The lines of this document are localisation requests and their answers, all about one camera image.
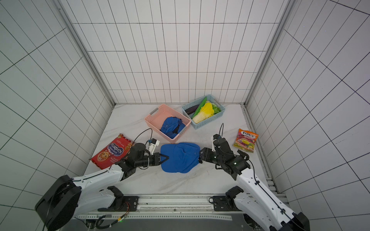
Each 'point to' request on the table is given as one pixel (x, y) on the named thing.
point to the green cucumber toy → (202, 104)
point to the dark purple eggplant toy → (192, 109)
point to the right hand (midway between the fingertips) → (198, 153)
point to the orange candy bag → (245, 140)
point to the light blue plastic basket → (210, 98)
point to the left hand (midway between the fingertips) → (166, 160)
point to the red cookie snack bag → (115, 153)
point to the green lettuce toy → (216, 109)
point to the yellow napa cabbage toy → (206, 112)
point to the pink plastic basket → (155, 119)
